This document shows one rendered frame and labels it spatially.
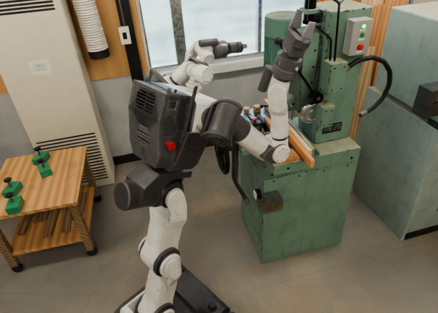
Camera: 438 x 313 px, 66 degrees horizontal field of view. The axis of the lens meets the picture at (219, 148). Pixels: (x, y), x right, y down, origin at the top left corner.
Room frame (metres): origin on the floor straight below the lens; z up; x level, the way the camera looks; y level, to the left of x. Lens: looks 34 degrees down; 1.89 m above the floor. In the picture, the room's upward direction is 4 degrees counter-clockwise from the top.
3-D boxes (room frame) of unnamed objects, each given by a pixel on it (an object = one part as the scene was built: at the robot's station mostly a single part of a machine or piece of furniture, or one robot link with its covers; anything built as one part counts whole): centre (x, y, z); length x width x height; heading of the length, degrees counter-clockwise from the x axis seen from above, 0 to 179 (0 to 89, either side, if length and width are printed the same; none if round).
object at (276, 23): (1.66, -0.34, 1.35); 0.18 x 0.18 x 0.31
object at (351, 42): (1.59, -0.69, 1.40); 0.10 x 0.06 x 0.16; 102
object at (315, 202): (1.69, -0.46, 0.35); 0.58 x 0.45 x 0.71; 102
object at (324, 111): (1.55, -0.56, 1.02); 0.09 x 0.07 x 0.12; 12
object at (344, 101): (1.72, -0.63, 1.16); 0.22 x 0.22 x 0.72; 12
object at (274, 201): (1.37, -0.26, 0.58); 0.12 x 0.08 x 0.08; 102
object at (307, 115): (1.57, -0.50, 1.02); 0.12 x 0.03 x 0.12; 102
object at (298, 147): (1.51, -0.38, 0.92); 0.54 x 0.02 x 0.04; 12
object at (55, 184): (1.80, 1.22, 0.32); 0.66 x 0.57 x 0.64; 11
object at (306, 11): (1.69, -0.48, 1.53); 0.08 x 0.08 x 0.17; 12
